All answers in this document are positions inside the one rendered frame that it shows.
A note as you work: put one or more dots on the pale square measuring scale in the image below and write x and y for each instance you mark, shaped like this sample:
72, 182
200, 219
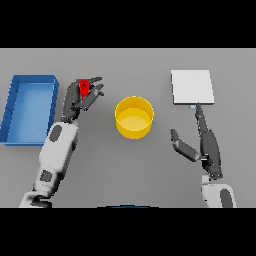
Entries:
192, 86

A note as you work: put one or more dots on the blue tray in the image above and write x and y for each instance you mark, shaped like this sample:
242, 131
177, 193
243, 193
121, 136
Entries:
29, 110

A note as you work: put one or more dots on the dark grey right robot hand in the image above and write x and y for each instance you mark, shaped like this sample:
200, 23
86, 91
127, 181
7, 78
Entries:
209, 146

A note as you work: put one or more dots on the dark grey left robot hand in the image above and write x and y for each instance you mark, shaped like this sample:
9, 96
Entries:
72, 98

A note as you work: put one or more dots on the yellow bowl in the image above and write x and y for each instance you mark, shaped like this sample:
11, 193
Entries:
134, 117

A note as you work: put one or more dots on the red beaker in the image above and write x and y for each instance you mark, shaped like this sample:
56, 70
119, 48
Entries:
84, 88

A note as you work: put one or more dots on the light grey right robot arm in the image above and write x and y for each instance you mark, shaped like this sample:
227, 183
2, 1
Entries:
217, 195

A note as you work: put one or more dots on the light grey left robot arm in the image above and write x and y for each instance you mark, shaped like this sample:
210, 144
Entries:
56, 156

